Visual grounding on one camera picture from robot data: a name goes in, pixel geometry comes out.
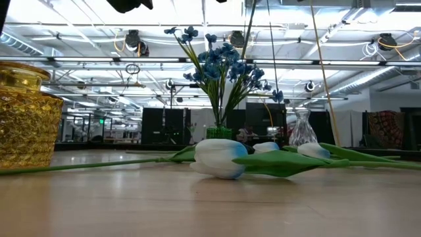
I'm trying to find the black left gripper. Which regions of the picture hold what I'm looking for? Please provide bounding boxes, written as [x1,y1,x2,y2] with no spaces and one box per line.
[105,0,155,14]

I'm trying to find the yellow textured glass vase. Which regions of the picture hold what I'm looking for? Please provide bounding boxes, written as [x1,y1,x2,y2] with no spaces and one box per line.
[0,61,64,169]

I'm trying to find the clear glass vase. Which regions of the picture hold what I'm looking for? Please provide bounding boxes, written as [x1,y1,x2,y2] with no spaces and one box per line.
[288,109,318,147]

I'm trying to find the silver ventilation duct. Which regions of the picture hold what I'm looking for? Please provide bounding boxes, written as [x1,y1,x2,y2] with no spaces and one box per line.
[328,49,421,97]
[0,31,63,59]

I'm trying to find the black partition panel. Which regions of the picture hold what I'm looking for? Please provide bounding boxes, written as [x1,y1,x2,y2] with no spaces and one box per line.
[399,107,421,151]
[141,107,191,145]
[309,110,330,145]
[226,102,287,145]

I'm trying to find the white hanging cloth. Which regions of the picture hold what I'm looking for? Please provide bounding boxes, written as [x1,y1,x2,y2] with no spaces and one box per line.
[190,108,216,144]
[327,110,366,147]

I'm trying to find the person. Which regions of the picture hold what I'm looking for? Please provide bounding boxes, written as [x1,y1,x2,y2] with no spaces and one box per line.
[236,123,260,144]

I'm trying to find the blue artificial flower bunch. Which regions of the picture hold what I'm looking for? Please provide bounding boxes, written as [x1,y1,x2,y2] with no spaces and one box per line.
[220,42,284,129]
[163,26,231,129]

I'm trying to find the green textured glass vase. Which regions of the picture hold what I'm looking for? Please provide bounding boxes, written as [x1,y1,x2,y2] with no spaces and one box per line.
[206,126,233,140]

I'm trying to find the black hanging cable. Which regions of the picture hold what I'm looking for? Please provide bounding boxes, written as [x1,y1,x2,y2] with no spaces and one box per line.
[265,0,280,99]

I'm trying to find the red patterned tapestry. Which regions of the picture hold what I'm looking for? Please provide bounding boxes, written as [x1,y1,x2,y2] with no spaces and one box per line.
[367,110,406,149]

